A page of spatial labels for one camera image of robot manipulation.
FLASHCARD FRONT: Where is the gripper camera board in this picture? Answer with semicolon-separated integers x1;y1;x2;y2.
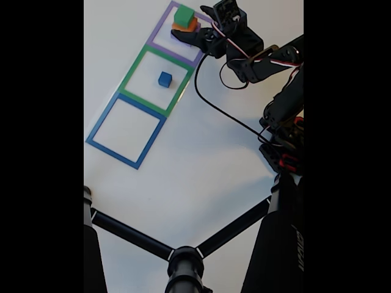
213;0;247;31

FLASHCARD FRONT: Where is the green cube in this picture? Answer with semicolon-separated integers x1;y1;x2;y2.
173;4;196;27

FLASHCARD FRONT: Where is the black tripod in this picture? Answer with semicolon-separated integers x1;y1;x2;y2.
84;172;304;293

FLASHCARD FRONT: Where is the orange cube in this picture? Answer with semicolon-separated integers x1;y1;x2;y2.
171;17;199;33

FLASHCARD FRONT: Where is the green square frame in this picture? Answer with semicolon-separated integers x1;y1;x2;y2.
117;43;196;118

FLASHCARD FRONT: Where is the purple square frame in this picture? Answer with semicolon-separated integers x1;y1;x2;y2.
146;0;214;68

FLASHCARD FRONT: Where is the red white servo cable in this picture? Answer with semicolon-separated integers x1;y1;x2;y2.
210;21;304;76

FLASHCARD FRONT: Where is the black camera cable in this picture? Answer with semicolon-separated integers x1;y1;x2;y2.
194;53;276;144

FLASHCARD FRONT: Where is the red black table clamp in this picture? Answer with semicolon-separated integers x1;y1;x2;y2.
279;154;303;172

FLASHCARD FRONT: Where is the small blue cube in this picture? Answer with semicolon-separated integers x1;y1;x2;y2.
158;71;173;88

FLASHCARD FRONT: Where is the flat purple block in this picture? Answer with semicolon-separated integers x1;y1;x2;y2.
170;23;202;47

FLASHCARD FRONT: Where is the blue square frame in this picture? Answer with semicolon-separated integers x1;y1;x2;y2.
85;92;168;170

